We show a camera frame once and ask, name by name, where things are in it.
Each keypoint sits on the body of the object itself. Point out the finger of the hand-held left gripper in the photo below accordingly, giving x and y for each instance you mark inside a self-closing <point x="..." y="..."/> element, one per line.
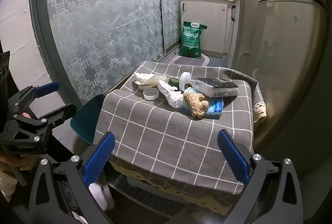
<point x="48" y="88"/>
<point x="57" y="115"/>

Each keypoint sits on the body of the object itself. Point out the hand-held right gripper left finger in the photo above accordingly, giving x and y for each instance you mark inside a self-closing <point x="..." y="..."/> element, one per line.
<point x="99" y="159"/>

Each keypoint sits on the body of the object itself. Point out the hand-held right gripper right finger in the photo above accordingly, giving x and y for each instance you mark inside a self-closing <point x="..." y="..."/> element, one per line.
<point x="233" y="156"/>

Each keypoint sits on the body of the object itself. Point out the teal plastic bin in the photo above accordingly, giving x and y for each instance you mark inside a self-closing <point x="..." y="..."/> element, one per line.
<point x="85" y="120"/>

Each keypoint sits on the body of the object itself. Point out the blue tissue packet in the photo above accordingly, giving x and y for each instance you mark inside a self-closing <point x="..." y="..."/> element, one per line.
<point x="215" y="108"/>

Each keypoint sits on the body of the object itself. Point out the brown ginger root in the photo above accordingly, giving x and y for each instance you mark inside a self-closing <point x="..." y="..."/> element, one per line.
<point x="194" y="104"/>

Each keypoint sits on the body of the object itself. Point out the black tissue pack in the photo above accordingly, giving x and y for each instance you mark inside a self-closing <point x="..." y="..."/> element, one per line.
<point x="217" y="86"/>

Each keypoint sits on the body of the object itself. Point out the light blue wrapper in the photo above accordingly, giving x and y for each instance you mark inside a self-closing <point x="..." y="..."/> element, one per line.
<point x="193" y="90"/>

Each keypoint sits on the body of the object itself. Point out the white round lid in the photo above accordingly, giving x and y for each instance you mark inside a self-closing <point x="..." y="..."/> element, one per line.
<point x="150" y="94"/>

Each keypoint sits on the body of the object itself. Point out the long white tissue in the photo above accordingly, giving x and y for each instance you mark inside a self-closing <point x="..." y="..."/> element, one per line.
<point x="173" y="98"/>

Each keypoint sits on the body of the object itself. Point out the green round fruit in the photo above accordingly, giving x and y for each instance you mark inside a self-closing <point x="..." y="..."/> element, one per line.
<point x="173" y="82"/>

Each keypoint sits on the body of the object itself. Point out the person's left hand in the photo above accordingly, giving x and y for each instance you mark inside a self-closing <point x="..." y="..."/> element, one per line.
<point x="23" y="161"/>

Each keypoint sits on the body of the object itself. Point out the grey checked tablecloth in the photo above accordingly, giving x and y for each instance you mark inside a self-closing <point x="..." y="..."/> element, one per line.
<point x="155" y="130"/>

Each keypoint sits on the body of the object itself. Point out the frosted patterned glass door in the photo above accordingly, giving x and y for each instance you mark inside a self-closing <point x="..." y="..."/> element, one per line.
<point x="172" y="6"/>
<point x="98" y="27"/>

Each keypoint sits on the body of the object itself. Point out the striped blue floor mat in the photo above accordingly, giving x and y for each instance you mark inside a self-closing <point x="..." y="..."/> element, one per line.
<point x="217" y="61"/>

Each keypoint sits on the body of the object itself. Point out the silver refrigerator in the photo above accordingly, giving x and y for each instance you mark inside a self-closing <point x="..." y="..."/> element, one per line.
<point x="288" y="71"/>

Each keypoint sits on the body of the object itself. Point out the oval grey floor mat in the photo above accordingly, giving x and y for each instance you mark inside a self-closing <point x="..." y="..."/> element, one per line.
<point x="190" y="60"/>

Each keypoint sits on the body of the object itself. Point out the green rice bag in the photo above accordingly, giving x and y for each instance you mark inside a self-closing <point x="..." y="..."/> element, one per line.
<point x="191" y="38"/>

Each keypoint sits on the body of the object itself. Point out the white side cabinet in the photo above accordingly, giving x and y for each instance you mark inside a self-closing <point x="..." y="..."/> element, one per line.
<point x="242" y="24"/>

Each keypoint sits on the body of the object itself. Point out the white kitchen cabinet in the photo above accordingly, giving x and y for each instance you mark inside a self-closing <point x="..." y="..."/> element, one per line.
<point x="205" y="22"/>

